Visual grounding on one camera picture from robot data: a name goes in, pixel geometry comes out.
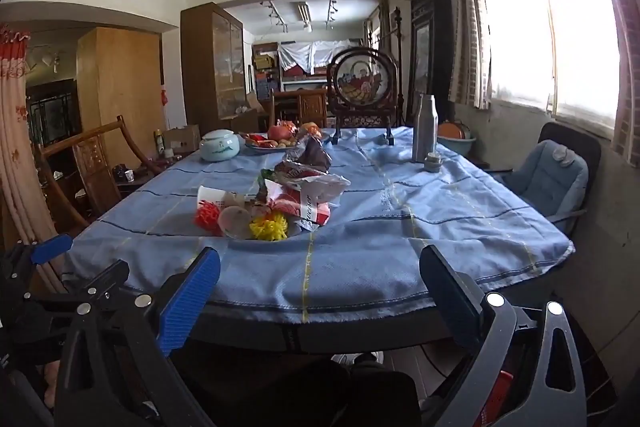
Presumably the clear plastic lid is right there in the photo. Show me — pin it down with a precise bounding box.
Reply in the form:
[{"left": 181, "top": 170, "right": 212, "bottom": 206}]
[{"left": 217, "top": 205, "right": 253, "bottom": 239}]

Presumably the white hanging cloth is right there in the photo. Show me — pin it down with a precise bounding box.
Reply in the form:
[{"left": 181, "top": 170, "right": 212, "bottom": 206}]
[{"left": 277, "top": 39, "right": 368, "bottom": 75}]

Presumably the yellow plastic netting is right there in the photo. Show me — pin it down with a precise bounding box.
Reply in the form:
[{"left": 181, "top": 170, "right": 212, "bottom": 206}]
[{"left": 248, "top": 213, "right": 290, "bottom": 242}]

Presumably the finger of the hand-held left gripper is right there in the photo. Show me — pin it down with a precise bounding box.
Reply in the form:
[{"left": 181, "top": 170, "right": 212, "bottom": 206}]
[
  {"left": 30, "top": 259, "right": 132, "bottom": 308},
  {"left": 10, "top": 233, "right": 74, "bottom": 278}
]

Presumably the round embroidered table screen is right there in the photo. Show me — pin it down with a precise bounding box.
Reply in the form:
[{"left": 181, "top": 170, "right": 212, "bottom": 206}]
[{"left": 326, "top": 48, "right": 401, "bottom": 145}]

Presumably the orange plastic basin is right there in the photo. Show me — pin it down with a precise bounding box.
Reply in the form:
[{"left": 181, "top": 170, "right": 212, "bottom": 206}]
[{"left": 438, "top": 121, "right": 473, "bottom": 140}]

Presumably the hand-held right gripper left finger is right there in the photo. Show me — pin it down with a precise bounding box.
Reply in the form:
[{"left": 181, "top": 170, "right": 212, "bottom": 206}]
[{"left": 54, "top": 247, "right": 222, "bottom": 427}]

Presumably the pink floral curtain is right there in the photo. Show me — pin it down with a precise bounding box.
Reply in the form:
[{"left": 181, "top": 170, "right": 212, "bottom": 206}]
[{"left": 0, "top": 23, "right": 66, "bottom": 293}]

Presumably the window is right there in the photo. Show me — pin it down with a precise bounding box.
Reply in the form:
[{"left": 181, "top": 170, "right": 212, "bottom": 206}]
[{"left": 475, "top": 0, "right": 631, "bottom": 128}]

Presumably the green plastic basin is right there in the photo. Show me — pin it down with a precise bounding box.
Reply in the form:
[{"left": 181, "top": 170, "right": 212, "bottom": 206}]
[{"left": 437, "top": 136, "right": 476, "bottom": 155}]

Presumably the black metal armchair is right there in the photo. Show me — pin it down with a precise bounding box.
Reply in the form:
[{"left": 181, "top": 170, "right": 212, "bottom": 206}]
[{"left": 492, "top": 122, "right": 603, "bottom": 238}]

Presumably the white paper cup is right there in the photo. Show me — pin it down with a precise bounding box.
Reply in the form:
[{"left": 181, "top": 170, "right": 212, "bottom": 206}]
[{"left": 197, "top": 186, "right": 236, "bottom": 210}]

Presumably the white shoe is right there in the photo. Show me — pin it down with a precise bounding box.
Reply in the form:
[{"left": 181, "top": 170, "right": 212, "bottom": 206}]
[{"left": 331, "top": 351, "right": 385, "bottom": 366}]

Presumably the beige patterned curtain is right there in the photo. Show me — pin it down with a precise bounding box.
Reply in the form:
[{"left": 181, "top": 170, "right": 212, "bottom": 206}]
[
  {"left": 575, "top": 0, "right": 640, "bottom": 155},
  {"left": 447, "top": 0, "right": 493, "bottom": 110}
]

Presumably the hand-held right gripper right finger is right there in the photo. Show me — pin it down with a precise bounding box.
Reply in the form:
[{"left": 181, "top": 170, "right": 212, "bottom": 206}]
[{"left": 419, "top": 245, "right": 587, "bottom": 427}]

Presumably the light wooden wardrobe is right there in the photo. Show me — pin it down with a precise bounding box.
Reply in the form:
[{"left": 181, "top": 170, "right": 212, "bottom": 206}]
[{"left": 76, "top": 27, "right": 166, "bottom": 148}]

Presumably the dark lattice cabinet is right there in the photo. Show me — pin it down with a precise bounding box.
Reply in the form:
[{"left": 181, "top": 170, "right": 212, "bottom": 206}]
[{"left": 25, "top": 79, "right": 81, "bottom": 148}]

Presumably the dark brown snack bag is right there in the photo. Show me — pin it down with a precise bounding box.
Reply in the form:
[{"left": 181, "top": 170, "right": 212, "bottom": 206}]
[{"left": 292, "top": 137, "right": 332, "bottom": 172}]

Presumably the glass-door wooden cabinet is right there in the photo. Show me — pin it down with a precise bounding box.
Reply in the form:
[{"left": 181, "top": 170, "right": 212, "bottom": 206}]
[{"left": 180, "top": 2, "right": 247, "bottom": 135}]

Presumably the dark carved cabinet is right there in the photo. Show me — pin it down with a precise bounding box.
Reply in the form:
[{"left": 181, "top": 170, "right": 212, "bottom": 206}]
[{"left": 407, "top": 0, "right": 453, "bottom": 128}]

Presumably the blue fruit plate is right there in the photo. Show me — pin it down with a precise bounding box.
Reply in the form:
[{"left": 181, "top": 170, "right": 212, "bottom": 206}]
[{"left": 240, "top": 132, "right": 331, "bottom": 152}]

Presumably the celadon lidded jar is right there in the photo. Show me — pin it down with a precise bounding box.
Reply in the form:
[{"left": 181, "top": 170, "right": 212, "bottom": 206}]
[{"left": 199, "top": 129, "right": 240, "bottom": 162}]

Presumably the carved wooden chair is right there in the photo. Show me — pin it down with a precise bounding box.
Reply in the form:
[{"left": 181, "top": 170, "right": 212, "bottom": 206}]
[
  {"left": 270, "top": 88, "right": 331, "bottom": 128},
  {"left": 34, "top": 115, "right": 166, "bottom": 228}
]

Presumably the cardboard box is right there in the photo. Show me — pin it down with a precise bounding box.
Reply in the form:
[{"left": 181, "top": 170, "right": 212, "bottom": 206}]
[{"left": 162, "top": 124, "right": 202, "bottom": 152}]

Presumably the cluttered storage shelf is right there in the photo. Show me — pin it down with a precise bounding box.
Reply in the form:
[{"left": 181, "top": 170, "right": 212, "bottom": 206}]
[{"left": 252, "top": 42, "right": 281, "bottom": 98}]

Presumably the light blue seat cushion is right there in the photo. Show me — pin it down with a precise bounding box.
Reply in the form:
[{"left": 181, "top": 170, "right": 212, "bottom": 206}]
[{"left": 510, "top": 139, "right": 590, "bottom": 215}]

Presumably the blue checked tablecloth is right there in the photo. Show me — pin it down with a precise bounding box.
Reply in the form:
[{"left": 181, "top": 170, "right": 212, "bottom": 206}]
[{"left": 62, "top": 126, "right": 576, "bottom": 325}]

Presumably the orange plastic netting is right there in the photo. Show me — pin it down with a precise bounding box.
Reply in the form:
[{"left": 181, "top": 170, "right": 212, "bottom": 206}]
[{"left": 195, "top": 202, "right": 223, "bottom": 235}]

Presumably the silver metal bottle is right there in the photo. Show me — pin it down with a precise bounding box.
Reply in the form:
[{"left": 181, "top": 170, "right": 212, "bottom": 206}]
[{"left": 411, "top": 93, "right": 439, "bottom": 164}]

